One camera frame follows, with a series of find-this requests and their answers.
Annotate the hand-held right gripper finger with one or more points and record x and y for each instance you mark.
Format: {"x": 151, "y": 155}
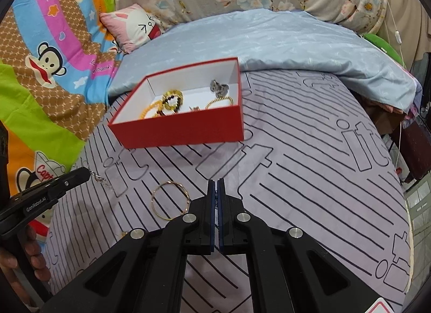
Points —
{"x": 219, "y": 218}
{"x": 211, "y": 218}

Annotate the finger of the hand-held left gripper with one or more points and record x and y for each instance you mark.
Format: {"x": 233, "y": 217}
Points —
{"x": 72, "y": 180}

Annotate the thin gold bangle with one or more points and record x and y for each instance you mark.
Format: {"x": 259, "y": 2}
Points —
{"x": 152, "y": 202}

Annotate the red cardboard box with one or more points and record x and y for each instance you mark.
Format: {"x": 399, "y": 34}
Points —
{"x": 175, "y": 131}

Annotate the silver metal watch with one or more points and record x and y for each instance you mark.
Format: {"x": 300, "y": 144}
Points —
{"x": 219, "y": 88}

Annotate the person's left hand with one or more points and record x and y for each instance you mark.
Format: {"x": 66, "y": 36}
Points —
{"x": 37, "y": 254}

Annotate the grey striped bed sheet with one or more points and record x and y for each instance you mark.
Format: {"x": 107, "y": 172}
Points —
{"x": 303, "y": 171}

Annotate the monkey printed blanket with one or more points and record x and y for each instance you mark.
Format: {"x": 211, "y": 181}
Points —
{"x": 67, "y": 30}

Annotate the pink cartoon pillow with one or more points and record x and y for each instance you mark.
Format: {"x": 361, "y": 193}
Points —
{"x": 128, "y": 26}

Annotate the red white card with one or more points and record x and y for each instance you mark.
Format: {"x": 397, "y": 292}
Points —
{"x": 380, "y": 306}

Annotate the light blue quilt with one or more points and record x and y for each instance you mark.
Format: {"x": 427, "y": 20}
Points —
{"x": 286, "y": 40}

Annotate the dark red chair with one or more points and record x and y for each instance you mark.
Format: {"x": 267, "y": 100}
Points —
{"x": 417, "y": 151}

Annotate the green plastic object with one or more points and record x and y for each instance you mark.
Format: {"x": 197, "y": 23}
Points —
{"x": 387, "y": 47}

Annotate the beige hanging cloth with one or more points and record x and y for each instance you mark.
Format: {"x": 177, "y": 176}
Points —
{"x": 410, "y": 6}

